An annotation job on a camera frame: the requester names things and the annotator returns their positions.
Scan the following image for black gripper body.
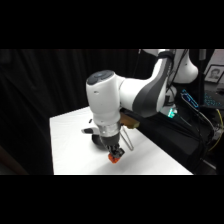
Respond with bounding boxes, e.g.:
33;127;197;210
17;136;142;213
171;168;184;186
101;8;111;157
99;133;122;155

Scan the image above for red studded ball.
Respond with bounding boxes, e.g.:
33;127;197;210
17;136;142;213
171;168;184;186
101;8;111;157
108;154;122;165

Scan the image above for black bowl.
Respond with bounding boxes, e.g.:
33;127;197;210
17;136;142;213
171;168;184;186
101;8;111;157
91;133;106;150

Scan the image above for black cloth covered stand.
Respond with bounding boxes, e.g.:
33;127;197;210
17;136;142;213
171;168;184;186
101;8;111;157
123;106;216;175

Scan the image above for small green light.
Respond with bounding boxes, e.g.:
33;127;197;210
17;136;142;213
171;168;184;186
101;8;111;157
167;107;177;119

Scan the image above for black curtain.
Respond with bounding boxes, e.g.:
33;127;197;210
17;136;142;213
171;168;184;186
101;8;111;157
0;49;158;176

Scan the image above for blue lit device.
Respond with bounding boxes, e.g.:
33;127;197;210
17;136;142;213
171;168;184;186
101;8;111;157
180;88;202;110

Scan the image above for framed portrait picture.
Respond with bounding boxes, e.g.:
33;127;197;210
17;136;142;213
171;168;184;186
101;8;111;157
203;64;224;84

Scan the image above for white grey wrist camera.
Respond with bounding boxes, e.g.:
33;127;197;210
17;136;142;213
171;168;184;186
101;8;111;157
81;126;99;136

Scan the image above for tan wrist mount bracket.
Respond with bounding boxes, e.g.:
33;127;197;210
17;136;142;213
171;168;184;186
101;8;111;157
119;113;141;130

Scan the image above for yellow cable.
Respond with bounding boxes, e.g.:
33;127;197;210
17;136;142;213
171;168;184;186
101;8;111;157
209;108;224;152

